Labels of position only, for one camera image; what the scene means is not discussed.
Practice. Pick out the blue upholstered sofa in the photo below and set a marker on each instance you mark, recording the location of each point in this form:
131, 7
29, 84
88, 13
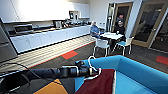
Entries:
140, 73

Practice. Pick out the white upper kitchen cabinets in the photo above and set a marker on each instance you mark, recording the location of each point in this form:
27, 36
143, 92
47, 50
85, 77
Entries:
43, 8

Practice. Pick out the person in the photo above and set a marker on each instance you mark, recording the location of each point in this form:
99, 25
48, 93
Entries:
120, 28
120, 16
94, 30

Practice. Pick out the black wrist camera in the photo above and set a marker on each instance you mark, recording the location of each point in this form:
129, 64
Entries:
81, 63

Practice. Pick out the black coffee machine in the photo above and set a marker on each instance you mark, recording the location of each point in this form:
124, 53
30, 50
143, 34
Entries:
74, 15

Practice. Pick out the white square meeting table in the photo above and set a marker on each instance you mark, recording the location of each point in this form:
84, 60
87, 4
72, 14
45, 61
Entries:
111, 35

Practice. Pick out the white chair blue seat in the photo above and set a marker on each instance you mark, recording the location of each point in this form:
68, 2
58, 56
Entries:
125, 43

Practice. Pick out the white kitchen cabinets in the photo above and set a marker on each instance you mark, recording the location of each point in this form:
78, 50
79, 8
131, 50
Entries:
50, 38
43, 8

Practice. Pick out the white lower kitchen cabinets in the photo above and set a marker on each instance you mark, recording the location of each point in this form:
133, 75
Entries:
50, 38

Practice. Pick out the black microwave oven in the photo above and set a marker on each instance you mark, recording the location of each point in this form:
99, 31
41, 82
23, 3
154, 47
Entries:
23, 28

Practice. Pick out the wooden framed glass door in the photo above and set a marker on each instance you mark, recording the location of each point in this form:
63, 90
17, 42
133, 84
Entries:
150, 23
121, 11

